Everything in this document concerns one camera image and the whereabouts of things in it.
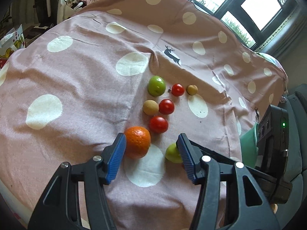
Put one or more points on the right tan longan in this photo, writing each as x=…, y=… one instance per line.
x=192, y=90

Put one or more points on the green bowl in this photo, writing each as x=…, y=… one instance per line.
x=249, y=149

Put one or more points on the orange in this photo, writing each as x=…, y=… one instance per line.
x=138, y=141

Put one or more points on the grey sofa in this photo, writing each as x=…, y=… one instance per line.
x=296, y=166

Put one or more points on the stemmed cherry tomato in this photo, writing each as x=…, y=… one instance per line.
x=177, y=90

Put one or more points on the pink polka dot cloth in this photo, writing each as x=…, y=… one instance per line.
x=68, y=94

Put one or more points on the green apple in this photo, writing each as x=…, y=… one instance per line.
x=172, y=154
x=156, y=86

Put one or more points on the left tan longan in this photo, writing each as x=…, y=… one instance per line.
x=150, y=107

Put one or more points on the dark framed window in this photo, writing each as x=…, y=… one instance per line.
x=253, y=21

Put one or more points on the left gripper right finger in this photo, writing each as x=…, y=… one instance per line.
x=246, y=206

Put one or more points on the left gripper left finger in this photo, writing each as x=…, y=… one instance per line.
x=59, y=208

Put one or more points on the printed paper shopping bag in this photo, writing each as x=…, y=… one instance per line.
x=11, y=42

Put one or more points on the tan longan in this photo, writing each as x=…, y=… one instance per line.
x=192, y=90
x=150, y=107

